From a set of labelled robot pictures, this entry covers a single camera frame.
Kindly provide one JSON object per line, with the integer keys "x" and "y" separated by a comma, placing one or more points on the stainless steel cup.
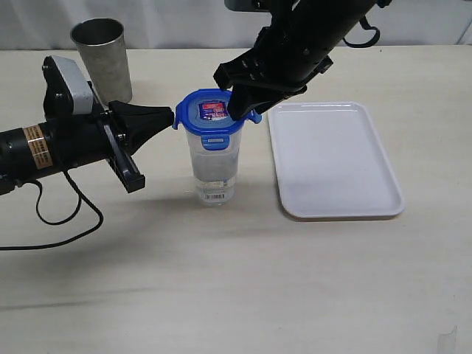
{"x": 101, "y": 44}

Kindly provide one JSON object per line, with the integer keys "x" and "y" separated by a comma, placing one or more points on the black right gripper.
{"x": 278, "y": 67}

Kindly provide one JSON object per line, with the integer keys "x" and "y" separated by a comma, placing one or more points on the clear tall plastic container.
{"x": 214, "y": 161}

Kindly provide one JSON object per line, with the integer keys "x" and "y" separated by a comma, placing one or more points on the white rectangular plastic tray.
{"x": 330, "y": 163}

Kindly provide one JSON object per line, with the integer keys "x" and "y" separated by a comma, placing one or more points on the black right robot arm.
{"x": 343, "y": 15}

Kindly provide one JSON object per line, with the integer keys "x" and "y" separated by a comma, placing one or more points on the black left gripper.
{"x": 83, "y": 139}

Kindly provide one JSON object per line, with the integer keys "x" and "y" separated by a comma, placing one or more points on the blue plastic lid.
{"x": 205, "y": 113}

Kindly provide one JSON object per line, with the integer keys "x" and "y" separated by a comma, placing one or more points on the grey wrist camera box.
{"x": 251, "y": 6}
{"x": 76, "y": 85}

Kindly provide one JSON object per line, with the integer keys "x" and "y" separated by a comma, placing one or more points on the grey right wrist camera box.
{"x": 251, "y": 6}

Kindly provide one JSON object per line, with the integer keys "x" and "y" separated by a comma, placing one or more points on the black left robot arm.
{"x": 26, "y": 155}

